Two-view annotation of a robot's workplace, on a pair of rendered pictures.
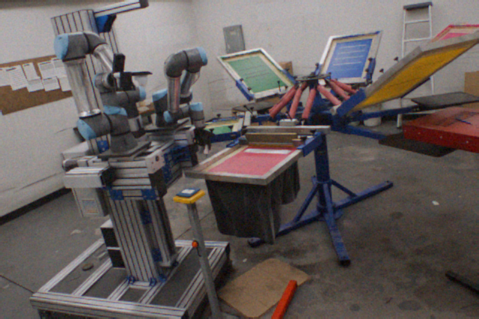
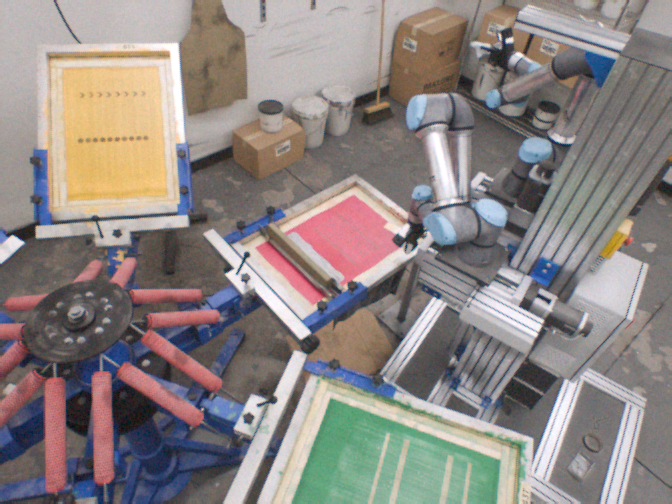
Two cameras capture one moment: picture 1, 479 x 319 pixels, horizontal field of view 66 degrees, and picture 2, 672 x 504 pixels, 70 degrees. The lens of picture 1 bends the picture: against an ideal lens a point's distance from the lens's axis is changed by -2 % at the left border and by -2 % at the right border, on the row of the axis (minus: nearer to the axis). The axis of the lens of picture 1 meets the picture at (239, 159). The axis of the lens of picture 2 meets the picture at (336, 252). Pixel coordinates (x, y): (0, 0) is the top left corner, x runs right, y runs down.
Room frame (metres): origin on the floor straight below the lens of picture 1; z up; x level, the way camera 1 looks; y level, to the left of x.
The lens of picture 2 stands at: (3.86, 0.10, 2.54)
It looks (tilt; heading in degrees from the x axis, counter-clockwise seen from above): 47 degrees down; 188
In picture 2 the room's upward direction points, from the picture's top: 7 degrees clockwise
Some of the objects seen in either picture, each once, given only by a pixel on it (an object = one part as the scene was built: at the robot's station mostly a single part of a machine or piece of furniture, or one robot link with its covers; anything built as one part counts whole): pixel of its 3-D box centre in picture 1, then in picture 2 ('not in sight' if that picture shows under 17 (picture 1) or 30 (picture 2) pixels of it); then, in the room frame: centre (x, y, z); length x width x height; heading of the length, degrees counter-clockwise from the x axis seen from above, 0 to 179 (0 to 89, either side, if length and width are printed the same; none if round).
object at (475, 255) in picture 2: (165, 117); (477, 243); (2.51, 0.44, 1.31); 0.15 x 0.15 x 0.10
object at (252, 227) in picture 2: (309, 144); (257, 229); (2.37, -0.48, 0.98); 0.30 x 0.05 x 0.07; 144
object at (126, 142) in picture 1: (122, 139); (522, 179); (2.06, 0.63, 1.31); 0.15 x 0.15 x 0.10
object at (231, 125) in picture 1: (214, 121); (358, 457); (3.29, 0.16, 1.05); 1.08 x 0.61 x 0.23; 84
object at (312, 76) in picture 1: (319, 147); (130, 410); (3.20, -0.74, 0.67); 0.39 x 0.39 x 1.35
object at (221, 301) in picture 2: not in sight; (229, 296); (2.80, -0.45, 1.02); 0.17 x 0.06 x 0.05; 144
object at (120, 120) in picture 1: (115, 120); (533, 156); (2.05, 0.63, 1.42); 0.13 x 0.12 x 0.14; 132
